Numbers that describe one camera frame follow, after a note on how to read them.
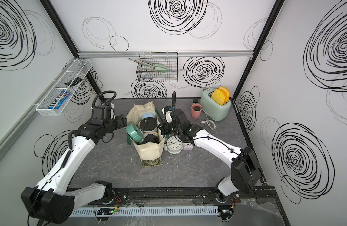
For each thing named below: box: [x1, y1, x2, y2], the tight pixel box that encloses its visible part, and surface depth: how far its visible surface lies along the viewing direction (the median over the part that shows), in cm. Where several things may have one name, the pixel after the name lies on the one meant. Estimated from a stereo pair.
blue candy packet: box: [48, 90, 71, 110], surface depth 72 cm
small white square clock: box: [183, 142, 193, 151], surface depth 92 cm
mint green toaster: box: [199, 87, 232, 122], surface depth 101 cm
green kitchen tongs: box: [128, 57, 168, 72], surface depth 95 cm
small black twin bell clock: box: [143, 133, 159, 144], surface depth 77 cm
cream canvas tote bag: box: [124, 101, 166, 168], surface depth 79 cm
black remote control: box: [64, 77, 83, 87], surface depth 82 cm
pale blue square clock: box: [141, 112, 156, 120], surface depth 96 cm
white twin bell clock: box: [163, 135, 184, 155], surface depth 90 cm
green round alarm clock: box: [125, 122, 145, 146], surface depth 75 cm
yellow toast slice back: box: [217, 86, 232, 104], surface depth 96 cm
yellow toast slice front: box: [211, 88, 226, 106], surface depth 98 cm
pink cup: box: [190, 103, 203, 120], surface depth 104 cm
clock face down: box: [138, 117, 158, 133], surface depth 91 cm
